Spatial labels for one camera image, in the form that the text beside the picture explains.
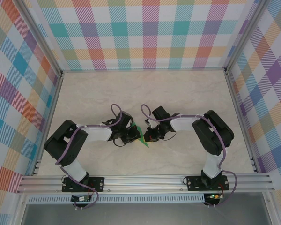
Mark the green square paper sheet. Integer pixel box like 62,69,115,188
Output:
131,121,150,149

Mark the grey metal bottom panel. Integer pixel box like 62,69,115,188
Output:
21,202,272,225

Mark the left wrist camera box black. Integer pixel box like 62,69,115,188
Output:
116,112,133,128

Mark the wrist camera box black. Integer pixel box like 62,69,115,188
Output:
152,105,172,120
116,112,133,128

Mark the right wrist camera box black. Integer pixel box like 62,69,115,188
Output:
152,105,172,120

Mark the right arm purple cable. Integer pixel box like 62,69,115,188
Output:
140,104,239,208

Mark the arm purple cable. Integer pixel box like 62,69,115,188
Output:
55,104,124,210
140,104,239,208

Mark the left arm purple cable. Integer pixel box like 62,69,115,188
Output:
55,104,124,210

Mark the aluminium mounting rail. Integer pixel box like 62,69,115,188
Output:
16,172,276,194

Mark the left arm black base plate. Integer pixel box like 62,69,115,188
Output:
61,177,105,193

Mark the grey slotted cable duct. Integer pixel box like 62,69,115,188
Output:
27,194,206,204

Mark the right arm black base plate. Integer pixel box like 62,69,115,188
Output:
186,175,230,192

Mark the short aluminium table edge rail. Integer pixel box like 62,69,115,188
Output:
60,67,228,74

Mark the long aluminium table edge rail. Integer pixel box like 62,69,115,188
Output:
224,71,260,174
32,72,64,176

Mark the aluminium frame post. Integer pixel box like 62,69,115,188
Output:
18,0,63,76
224,0,267,72

